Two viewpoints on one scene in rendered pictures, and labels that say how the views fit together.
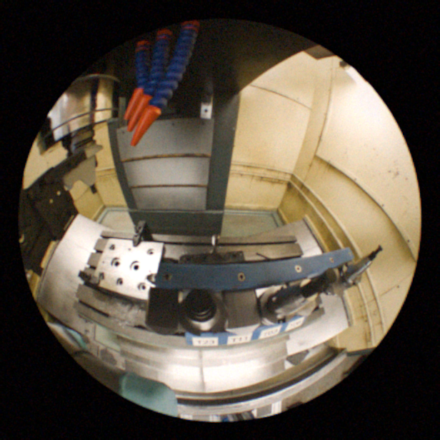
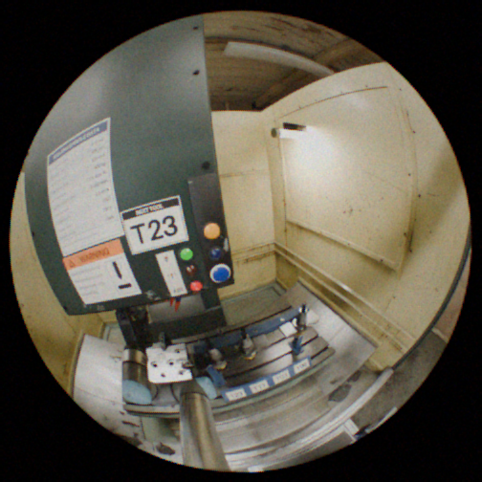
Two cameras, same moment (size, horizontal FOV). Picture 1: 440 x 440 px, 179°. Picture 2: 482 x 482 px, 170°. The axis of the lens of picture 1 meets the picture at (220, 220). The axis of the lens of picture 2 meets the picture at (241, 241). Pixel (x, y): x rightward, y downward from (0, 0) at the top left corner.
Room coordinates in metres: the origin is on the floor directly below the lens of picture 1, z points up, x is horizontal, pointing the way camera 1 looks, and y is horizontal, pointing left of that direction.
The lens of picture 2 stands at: (-0.28, -0.08, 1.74)
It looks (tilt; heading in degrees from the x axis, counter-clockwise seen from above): 22 degrees down; 351
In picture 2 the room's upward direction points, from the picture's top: 8 degrees counter-clockwise
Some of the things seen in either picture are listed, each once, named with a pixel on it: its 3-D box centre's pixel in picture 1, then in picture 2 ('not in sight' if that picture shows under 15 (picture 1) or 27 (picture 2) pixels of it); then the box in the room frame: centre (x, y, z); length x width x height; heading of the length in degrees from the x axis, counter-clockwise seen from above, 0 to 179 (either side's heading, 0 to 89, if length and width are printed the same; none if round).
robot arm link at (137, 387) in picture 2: not in sight; (136, 383); (-0.15, 0.20, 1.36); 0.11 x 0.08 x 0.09; 10
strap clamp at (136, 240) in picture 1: (141, 236); (164, 343); (0.28, 0.34, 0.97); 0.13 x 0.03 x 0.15; 9
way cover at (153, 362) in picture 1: (203, 365); (251, 425); (-0.23, -0.02, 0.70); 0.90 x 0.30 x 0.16; 99
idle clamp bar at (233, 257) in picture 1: (211, 261); not in sight; (0.25, 0.01, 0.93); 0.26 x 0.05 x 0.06; 104
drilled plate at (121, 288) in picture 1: (127, 267); (164, 365); (0.13, 0.33, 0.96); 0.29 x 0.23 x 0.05; 99
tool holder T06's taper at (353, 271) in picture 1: (360, 266); (301, 316); (0.07, -0.32, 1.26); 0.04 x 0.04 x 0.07
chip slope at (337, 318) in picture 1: (281, 284); (291, 344); (0.23, -0.40, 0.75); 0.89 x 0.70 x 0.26; 9
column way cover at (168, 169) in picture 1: (163, 170); (163, 289); (0.57, 0.32, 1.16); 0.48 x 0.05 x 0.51; 99
